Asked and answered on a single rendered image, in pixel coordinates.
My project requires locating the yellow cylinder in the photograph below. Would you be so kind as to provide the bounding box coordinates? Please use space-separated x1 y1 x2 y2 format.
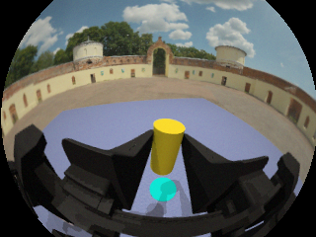
150 119 186 175

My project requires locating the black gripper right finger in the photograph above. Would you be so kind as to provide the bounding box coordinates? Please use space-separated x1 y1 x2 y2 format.
181 134 269 214

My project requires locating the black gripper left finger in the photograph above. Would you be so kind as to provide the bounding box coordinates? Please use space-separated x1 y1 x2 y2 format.
62 129 153 210

